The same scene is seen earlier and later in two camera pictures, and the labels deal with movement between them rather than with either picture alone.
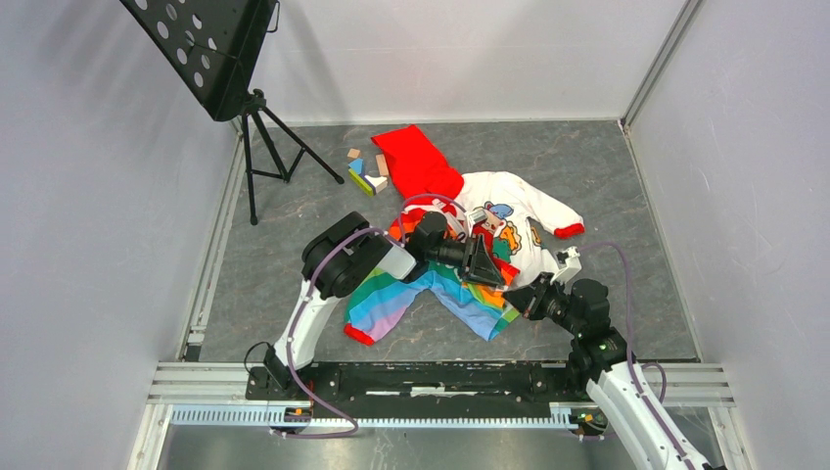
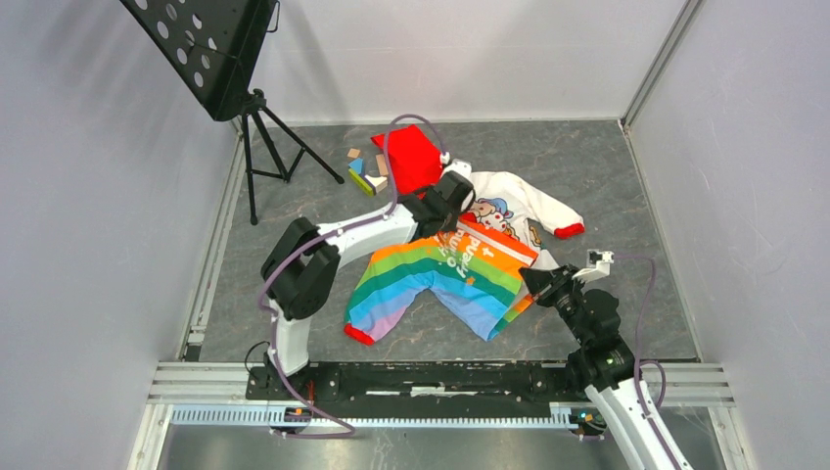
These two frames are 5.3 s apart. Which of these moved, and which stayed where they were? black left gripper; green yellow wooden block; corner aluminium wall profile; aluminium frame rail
Moved: black left gripper
Stayed: aluminium frame rail; corner aluminium wall profile; green yellow wooden block
